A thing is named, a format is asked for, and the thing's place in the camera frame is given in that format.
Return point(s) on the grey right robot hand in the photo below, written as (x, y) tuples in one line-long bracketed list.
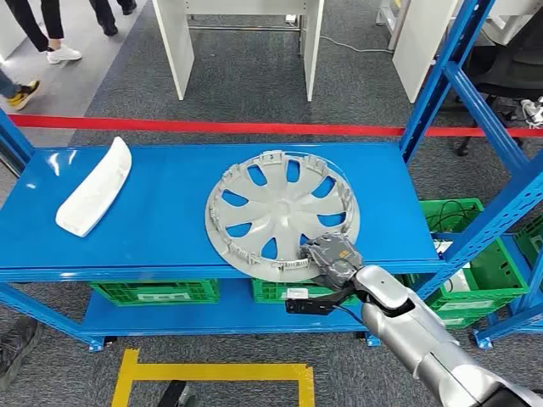
[(335, 261)]

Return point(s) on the grey wheel hubcap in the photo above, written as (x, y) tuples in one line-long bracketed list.
[(280, 213)]

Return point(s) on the blue metal shelf rack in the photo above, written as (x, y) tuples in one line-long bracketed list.
[(169, 196)]

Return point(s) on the white curved plastic part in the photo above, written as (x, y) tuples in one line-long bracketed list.
[(93, 194)]

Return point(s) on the green plastic crate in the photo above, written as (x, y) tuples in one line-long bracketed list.
[(530, 239), (488, 281), (157, 292), (271, 292)]

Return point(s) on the white desk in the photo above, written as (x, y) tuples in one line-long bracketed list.
[(420, 45), (174, 45)]

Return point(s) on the black office chair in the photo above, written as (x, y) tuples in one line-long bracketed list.
[(509, 73)]

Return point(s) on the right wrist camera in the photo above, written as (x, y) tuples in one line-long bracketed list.
[(305, 306)]

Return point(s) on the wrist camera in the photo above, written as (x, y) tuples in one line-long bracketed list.
[(305, 306), (174, 396)]

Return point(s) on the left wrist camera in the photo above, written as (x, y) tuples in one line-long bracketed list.
[(174, 396)]

